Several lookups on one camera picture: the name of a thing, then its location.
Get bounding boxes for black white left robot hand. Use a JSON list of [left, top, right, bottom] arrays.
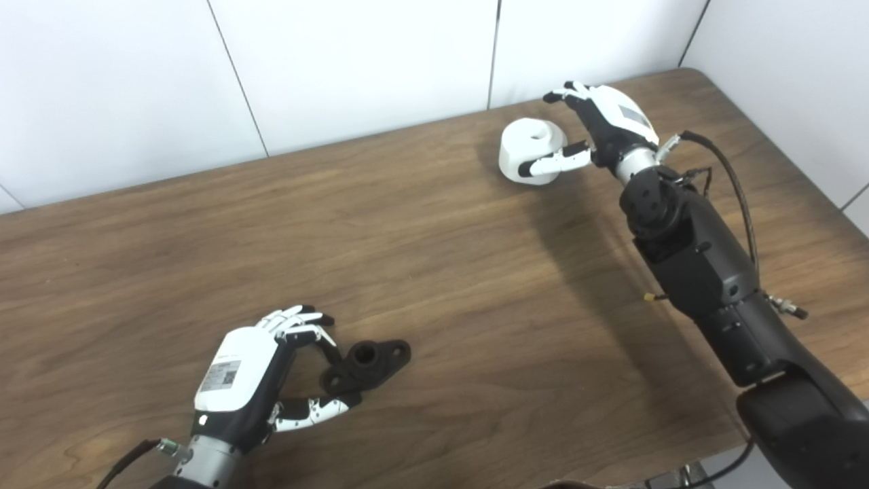
[[193, 305, 363, 454]]

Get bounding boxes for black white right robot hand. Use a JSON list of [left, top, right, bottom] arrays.
[[518, 81, 661, 179]]

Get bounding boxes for round white plastic piece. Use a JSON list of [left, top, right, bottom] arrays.
[[498, 117, 568, 186]]

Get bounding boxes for black plastic holder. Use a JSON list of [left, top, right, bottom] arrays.
[[319, 339, 412, 396]]

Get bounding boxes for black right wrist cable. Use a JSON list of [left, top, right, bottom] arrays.
[[655, 130, 761, 272]]

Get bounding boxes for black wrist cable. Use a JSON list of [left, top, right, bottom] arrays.
[[95, 438, 194, 489], [655, 130, 761, 272]]

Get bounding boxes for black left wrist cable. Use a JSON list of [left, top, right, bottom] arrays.
[[95, 438, 194, 489]]

